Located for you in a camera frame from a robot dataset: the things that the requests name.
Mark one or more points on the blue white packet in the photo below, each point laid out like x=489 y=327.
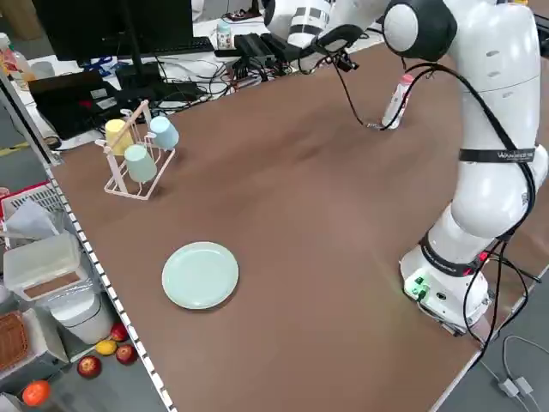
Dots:
x=98 y=63

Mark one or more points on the grey cloth bag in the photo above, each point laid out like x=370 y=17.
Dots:
x=30 y=221

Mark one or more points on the yellow cup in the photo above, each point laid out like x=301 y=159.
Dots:
x=115 y=133

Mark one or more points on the white plastic basket red rim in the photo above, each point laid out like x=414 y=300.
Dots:
x=34 y=197

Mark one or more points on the white power adapter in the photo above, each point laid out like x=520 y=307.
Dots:
x=524 y=385
x=508 y=387

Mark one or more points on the black monitor stand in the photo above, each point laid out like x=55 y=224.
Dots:
x=136 y=64

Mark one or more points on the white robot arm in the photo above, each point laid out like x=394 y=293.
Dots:
x=493 y=86

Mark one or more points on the orange fruit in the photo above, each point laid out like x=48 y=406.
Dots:
x=36 y=392

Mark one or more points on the light green cup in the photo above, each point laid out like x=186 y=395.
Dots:
x=140 y=165

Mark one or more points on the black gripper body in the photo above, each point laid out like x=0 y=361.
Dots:
x=313 y=48

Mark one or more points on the aluminium table frame rail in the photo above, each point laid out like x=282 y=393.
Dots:
x=111 y=294

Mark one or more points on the white round bin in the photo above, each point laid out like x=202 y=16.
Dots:
x=81 y=319

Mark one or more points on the red apple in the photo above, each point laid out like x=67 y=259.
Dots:
x=119 y=332
x=126 y=354
x=89 y=366

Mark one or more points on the black keyboard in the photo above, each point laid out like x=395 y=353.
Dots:
x=184 y=45

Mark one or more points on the light green plate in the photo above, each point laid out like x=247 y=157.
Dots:
x=200 y=274

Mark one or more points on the yellow lemon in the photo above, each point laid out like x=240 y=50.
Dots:
x=106 y=347

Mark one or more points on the brown wicker basket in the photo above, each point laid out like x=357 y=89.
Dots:
x=13 y=343

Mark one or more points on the white drink bottle pink label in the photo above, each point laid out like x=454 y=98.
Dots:
x=392 y=112

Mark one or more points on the black laptop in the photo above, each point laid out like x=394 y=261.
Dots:
x=68 y=107

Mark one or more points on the light blue cup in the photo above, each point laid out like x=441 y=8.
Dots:
x=165 y=133

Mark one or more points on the black computer monitor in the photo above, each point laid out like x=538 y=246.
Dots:
x=86 y=26

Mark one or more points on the white lidded container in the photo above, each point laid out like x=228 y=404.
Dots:
x=38 y=262

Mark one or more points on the grey cup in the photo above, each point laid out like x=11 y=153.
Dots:
x=41 y=70

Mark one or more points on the aluminium frame post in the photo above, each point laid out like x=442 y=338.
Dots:
x=31 y=124

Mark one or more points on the black power strip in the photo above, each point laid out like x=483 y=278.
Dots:
x=186 y=89

